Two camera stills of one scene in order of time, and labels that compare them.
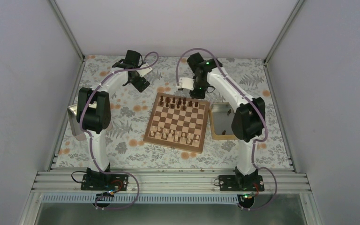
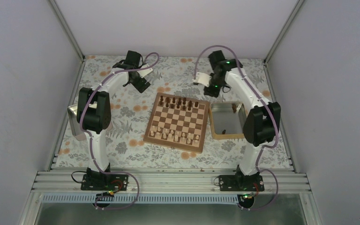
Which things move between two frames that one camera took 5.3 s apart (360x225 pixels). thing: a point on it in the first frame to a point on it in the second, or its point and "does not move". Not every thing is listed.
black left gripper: x=138 y=85 does not move
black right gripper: x=200 y=94 to x=214 y=93
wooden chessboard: x=177 y=122 does not move
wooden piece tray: x=221 y=116 does not move
